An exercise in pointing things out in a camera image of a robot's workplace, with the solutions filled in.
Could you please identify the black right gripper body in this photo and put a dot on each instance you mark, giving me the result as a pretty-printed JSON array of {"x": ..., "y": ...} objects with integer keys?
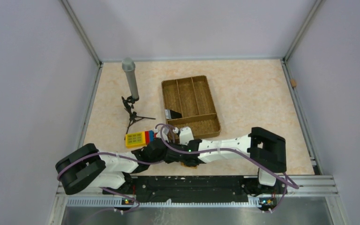
[{"x": 185, "y": 161}]

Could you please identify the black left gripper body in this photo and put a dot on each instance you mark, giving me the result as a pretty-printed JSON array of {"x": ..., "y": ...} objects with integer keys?
[{"x": 161, "y": 157}]

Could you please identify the stack of black cards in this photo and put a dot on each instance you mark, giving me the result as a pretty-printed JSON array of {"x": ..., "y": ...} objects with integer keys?
[{"x": 172, "y": 114}]

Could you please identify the yellow leather card holder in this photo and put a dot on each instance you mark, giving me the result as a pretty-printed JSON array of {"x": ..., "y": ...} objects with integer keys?
[{"x": 188, "y": 166}]

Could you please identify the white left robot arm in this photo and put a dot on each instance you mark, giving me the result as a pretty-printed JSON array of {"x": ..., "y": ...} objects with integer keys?
[{"x": 88, "y": 167}]

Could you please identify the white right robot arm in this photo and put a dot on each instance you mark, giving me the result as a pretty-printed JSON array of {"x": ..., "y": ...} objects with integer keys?
[{"x": 263, "y": 148}]

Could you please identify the blue toy block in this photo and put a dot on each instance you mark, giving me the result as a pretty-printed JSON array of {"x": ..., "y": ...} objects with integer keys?
[{"x": 151, "y": 135}]

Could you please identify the red toy block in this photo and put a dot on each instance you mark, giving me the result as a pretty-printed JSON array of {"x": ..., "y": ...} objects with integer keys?
[{"x": 146, "y": 137}]

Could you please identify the yellow green window block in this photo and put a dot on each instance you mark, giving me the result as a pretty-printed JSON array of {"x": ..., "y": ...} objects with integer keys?
[{"x": 135, "y": 140}]

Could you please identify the woven wicker divided tray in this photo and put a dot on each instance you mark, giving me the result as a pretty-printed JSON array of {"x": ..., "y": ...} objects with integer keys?
[{"x": 192, "y": 99}]

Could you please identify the grey microphone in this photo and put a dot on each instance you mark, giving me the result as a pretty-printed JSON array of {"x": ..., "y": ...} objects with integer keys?
[{"x": 128, "y": 66}]

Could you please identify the small brown corner object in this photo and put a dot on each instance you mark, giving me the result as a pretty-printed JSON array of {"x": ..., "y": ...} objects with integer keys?
[{"x": 293, "y": 83}]

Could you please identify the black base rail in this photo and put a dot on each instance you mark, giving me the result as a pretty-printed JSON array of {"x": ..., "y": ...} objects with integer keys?
[{"x": 197, "y": 189}]

